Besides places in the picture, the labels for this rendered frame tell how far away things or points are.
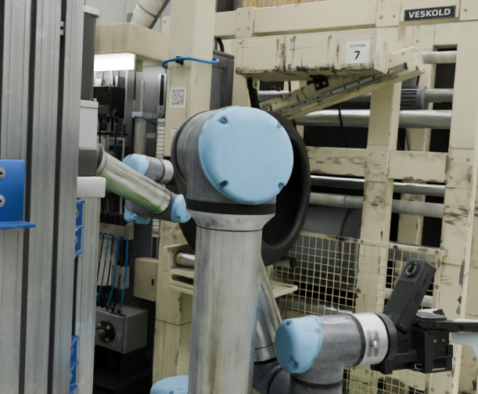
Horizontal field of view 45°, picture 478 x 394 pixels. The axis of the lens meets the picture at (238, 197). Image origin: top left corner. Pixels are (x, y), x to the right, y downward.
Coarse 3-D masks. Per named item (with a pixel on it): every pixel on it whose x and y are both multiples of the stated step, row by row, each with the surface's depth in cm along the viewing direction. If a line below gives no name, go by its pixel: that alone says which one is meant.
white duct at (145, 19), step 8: (144, 0) 266; (152, 0) 265; (160, 0) 265; (136, 8) 270; (144, 8) 267; (152, 8) 267; (160, 8) 268; (136, 16) 269; (144, 16) 269; (152, 16) 269; (136, 24) 271; (144, 24) 271
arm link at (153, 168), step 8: (128, 160) 159; (136, 160) 158; (144, 160) 160; (152, 160) 163; (160, 160) 167; (136, 168) 157; (144, 168) 159; (152, 168) 161; (160, 168) 165; (152, 176) 162; (160, 176) 165
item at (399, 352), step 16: (384, 320) 84; (416, 320) 86; (432, 320) 86; (400, 336) 85; (416, 336) 86; (432, 336) 85; (448, 336) 87; (400, 352) 86; (416, 352) 86; (432, 352) 85; (448, 352) 86; (384, 368) 84; (400, 368) 87; (416, 368) 87; (432, 368) 85; (448, 368) 86
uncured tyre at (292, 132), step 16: (272, 112) 207; (288, 128) 208; (304, 144) 220; (304, 160) 219; (304, 176) 223; (288, 192) 236; (304, 192) 224; (288, 208) 235; (304, 208) 223; (192, 224) 197; (272, 224) 235; (288, 224) 232; (192, 240) 202; (272, 240) 229; (288, 240) 215; (272, 256) 207
